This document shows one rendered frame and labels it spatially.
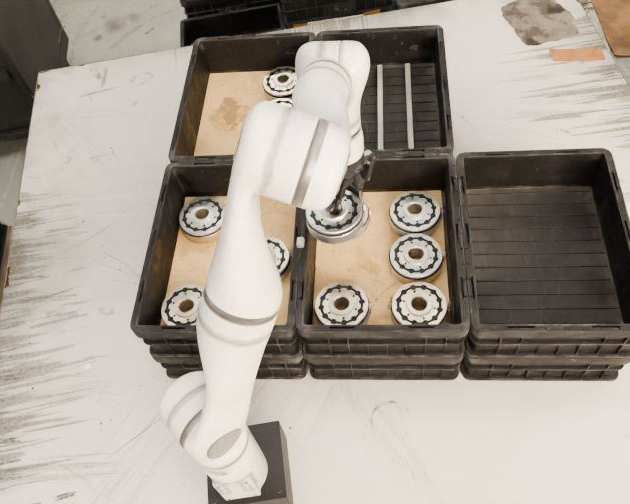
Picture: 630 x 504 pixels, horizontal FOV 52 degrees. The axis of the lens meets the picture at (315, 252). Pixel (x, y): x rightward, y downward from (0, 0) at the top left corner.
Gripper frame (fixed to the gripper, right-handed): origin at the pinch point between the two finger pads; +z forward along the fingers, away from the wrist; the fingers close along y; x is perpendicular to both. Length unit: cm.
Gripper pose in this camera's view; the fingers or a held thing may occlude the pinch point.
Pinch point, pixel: (346, 202)
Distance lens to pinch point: 117.9
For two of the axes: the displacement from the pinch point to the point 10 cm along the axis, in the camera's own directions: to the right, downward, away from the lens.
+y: 7.3, -6.1, 3.1
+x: -6.8, -5.7, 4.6
